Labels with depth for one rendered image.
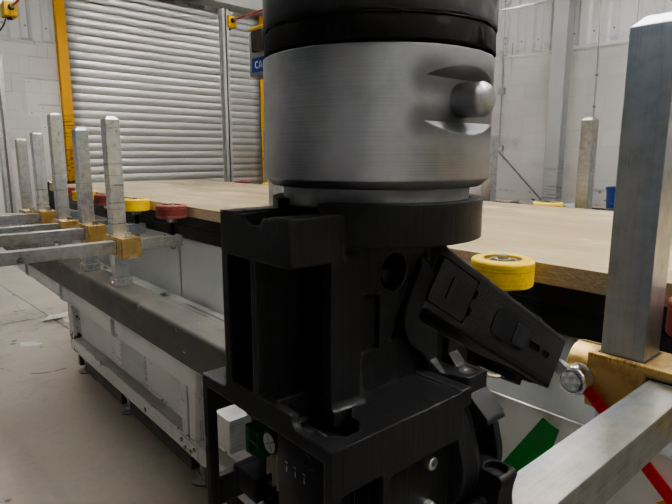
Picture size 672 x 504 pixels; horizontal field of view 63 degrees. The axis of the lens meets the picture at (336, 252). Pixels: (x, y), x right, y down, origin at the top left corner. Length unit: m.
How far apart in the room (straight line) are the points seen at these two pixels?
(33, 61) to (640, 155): 7.98
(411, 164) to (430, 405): 0.07
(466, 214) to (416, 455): 0.07
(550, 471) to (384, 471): 0.20
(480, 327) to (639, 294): 0.31
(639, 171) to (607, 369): 0.17
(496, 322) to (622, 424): 0.22
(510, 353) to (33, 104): 8.03
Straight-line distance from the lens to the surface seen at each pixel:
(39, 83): 8.22
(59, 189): 1.97
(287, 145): 0.16
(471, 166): 0.17
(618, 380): 0.53
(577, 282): 0.74
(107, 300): 1.53
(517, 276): 0.71
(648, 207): 0.50
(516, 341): 0.24
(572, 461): 0.37
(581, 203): 1.72
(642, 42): 0.51
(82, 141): 1.73
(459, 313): 0.20
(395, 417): 0.17
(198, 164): 9.04
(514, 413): 0.59
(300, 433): 0.16
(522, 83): 8.64
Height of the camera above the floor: 1.04
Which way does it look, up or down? 10 degrees down
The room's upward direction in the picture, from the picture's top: straight up
